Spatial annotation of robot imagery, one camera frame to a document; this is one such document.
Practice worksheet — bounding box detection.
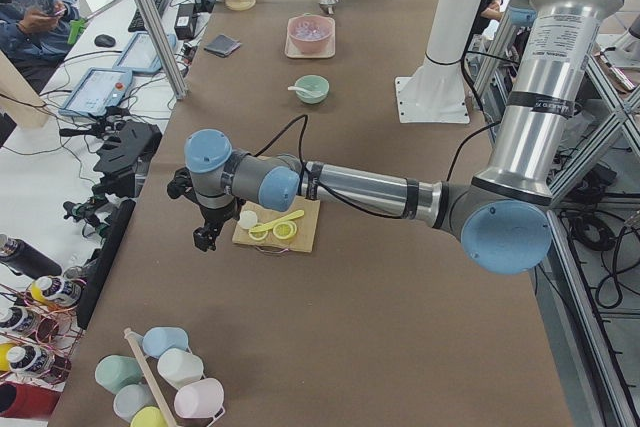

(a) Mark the seated person in blue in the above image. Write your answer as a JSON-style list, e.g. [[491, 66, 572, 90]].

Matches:
[[1, 0, 80, 92]]

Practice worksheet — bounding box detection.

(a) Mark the metal ice scoop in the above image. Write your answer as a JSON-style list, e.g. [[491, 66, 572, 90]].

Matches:
[[318, 0, 339, 16]]

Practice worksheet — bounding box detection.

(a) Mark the lemon slice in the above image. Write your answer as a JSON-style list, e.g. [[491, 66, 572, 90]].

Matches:
[[272, 220, 298, 240], [248, 229, 270, 242]]

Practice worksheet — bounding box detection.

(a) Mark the cream serving tray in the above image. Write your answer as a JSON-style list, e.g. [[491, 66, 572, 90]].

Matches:
[[284, 29, 336, 59]]

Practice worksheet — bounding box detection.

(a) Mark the grey folded cloth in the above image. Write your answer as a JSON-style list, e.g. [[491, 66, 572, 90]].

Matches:
[[204, 34, 242, 58]]

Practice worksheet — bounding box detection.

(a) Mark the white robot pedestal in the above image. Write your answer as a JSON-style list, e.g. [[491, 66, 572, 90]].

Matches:
[[395, 0, 482, 124]]

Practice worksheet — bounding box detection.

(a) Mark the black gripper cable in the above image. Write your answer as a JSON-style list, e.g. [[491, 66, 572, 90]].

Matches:
[[249, 114, 416, 221]]

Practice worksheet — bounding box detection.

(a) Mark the grey cup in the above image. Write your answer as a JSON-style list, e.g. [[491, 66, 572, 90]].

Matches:
[[113, 384, 156, 422]]

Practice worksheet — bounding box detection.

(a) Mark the black keyboard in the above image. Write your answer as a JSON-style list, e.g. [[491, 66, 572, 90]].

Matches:
[[127, 0, 174, 33]]

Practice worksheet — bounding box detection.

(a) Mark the near teach pendant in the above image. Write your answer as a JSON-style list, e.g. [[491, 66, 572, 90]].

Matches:
[[58, 68, 133, 118]]

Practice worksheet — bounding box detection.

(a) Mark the black water bottle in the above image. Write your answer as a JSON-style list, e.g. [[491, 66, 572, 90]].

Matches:
[[1, 234, 62, 279]]

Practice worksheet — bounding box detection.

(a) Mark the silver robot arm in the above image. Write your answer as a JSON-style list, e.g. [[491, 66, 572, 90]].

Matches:
[[167, 0, 624, 274]]

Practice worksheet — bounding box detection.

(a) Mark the yellow plastic knife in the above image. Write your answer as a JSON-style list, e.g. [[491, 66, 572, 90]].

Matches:
[[248, 209, 305, 233]]

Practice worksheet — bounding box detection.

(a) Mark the white steamed bun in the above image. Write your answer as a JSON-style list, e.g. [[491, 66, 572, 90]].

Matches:
[[237, 210, 259, 231]]

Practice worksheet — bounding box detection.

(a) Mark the upper lemon slice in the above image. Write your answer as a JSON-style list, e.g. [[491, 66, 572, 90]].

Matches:
[[248, 229, 270, 242]]

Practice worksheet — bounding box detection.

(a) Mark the far teach pendant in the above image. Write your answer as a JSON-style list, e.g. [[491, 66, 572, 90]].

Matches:
[[113, 31, 162, 75]]

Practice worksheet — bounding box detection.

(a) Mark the white cup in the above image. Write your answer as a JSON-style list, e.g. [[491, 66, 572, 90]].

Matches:
[[157, 348, 204, 389]]

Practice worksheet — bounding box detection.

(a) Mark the lower lemon slice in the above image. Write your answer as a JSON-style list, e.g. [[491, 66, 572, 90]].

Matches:
[[272, 220, 298, 240]]

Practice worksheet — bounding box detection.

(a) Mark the teach pendant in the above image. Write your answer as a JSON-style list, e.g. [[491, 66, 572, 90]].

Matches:
[[113, 31, 162, 75], [58, 68, 133, 118]]

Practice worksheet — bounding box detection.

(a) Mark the blue cup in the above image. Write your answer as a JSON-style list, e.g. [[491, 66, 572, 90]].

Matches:
[[142, 326, 189, 359]]

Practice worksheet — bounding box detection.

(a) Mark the pink cup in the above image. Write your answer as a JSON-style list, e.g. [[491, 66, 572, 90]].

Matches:
[[174, 378, 225, 419]]

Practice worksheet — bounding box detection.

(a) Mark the green cup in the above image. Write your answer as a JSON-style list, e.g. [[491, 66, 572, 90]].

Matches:
[[94, 355, 143, 394]]

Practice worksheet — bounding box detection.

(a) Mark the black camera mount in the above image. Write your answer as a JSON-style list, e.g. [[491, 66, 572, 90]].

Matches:
[[92, 120, 162, 198]]

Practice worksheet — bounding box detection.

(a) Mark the white ceramic spoon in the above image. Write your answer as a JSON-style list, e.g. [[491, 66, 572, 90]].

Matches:
[[287, 86, 323, 97]]

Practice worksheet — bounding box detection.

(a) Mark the wooden cutting board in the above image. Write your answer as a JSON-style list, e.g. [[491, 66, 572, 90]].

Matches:
[[232, 197, 321, 253]]

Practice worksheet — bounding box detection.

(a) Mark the black computer mouse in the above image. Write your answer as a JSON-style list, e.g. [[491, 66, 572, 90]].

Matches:
[[94, 34, 116, 48]]

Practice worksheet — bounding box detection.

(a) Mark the yellow cup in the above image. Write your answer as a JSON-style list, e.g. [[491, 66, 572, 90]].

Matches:
[[130, 406, 167, 427]]

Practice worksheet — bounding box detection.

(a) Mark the pink ice bucket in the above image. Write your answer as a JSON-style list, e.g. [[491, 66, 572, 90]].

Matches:
[[287, 14, 335, 54]]

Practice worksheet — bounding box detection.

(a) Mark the green ceramic bowl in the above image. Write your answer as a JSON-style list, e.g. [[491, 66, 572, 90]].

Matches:
[[293, 75, 330, 104]]

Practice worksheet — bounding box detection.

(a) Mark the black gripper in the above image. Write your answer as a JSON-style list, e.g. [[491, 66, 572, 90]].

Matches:
[[167, 167, 240, 252]]

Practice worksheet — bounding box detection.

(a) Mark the yellow sauce bottle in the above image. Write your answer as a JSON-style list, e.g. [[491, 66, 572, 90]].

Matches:
[[30, 276, 82, 308]]

